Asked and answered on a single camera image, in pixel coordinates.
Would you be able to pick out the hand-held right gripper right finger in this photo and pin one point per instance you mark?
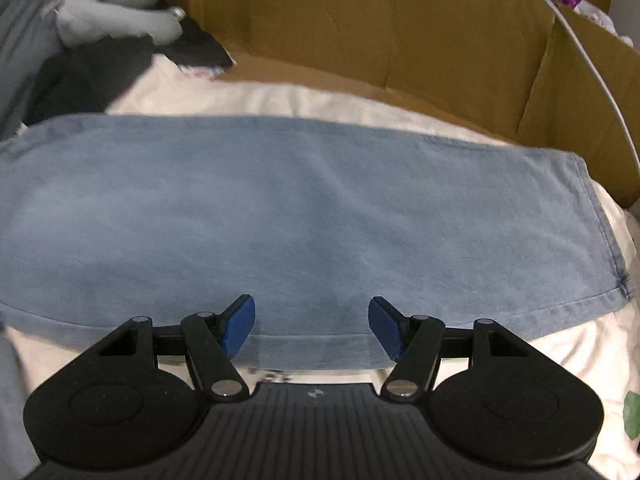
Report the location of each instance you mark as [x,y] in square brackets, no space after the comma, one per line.
[385,327]

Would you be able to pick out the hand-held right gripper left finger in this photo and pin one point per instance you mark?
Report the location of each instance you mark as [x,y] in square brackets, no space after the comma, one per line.
[239,325]

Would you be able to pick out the light blue denim pants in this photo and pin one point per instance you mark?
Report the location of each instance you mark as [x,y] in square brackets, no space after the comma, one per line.
[300,210]

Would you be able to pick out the white printed bed sheet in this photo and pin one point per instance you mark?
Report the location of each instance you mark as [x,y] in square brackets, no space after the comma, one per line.
[575,355]

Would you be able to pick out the colourful printed cloth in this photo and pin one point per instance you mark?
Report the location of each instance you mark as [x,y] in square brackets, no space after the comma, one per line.
[202,71]

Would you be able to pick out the black garment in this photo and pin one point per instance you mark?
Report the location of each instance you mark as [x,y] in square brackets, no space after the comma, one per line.
[90,80]

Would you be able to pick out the brown cardboard box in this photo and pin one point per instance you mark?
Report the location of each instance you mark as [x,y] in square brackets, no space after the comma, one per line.
[400,30]

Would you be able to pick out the grey neck pillow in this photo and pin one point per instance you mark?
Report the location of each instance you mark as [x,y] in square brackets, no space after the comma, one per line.
[115,12]

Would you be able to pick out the grey blanket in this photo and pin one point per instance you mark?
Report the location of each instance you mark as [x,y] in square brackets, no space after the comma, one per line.
[22,35]

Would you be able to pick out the purple and white packet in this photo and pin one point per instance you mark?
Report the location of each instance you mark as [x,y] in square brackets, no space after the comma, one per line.
[590,7]

